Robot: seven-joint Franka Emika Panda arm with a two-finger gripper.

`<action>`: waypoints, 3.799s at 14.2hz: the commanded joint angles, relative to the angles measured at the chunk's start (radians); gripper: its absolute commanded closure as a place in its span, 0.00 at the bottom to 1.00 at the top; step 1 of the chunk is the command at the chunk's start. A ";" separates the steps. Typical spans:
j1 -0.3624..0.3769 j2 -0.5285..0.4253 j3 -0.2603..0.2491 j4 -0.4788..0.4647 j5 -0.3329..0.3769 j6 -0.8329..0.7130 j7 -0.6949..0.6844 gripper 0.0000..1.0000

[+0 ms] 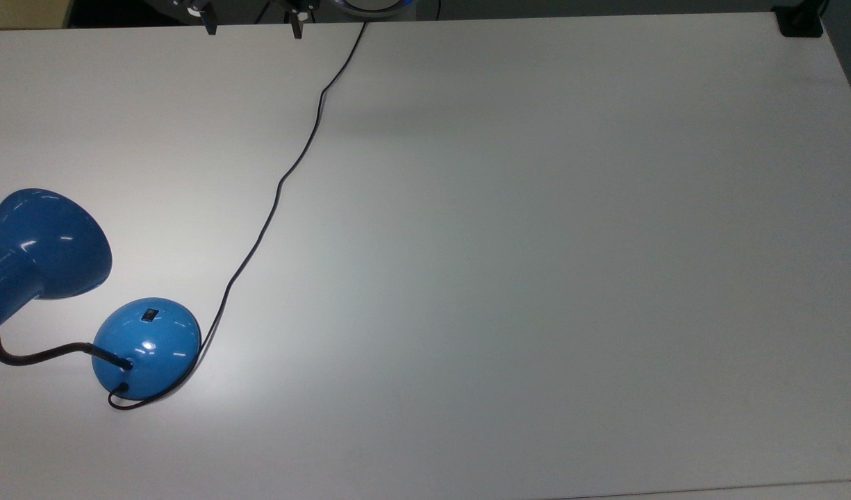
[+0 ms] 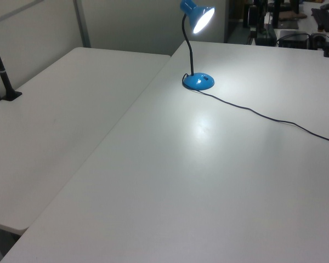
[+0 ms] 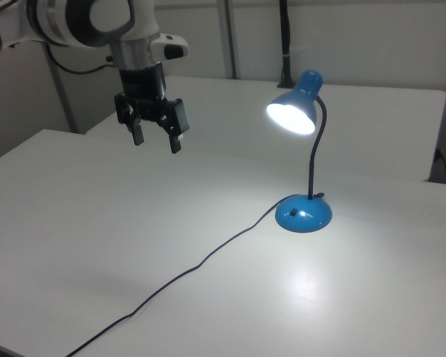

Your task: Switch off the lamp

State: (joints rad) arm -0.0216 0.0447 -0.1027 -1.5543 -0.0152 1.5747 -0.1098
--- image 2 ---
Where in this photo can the black box device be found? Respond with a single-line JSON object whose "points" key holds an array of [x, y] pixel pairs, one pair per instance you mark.
{"points": [[294, 39]]}

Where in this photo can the grey metal partition post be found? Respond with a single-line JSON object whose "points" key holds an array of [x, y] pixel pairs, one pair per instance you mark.
{"points": [[83, 24]]}

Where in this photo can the blue gooseneck desk lamp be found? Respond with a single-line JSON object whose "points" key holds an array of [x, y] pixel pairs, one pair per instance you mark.
{"points": [[198, 81]]}

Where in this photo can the black camera stand with clamp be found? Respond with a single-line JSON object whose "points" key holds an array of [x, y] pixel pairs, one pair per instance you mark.
{"points": [[2, 76]]}

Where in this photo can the black monitor stand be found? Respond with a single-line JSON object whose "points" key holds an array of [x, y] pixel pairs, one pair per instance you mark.
{"points": [[283, 16]]}

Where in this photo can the white side table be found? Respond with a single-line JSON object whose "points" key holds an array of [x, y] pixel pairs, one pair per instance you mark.
{"points": [[54, 123]]}

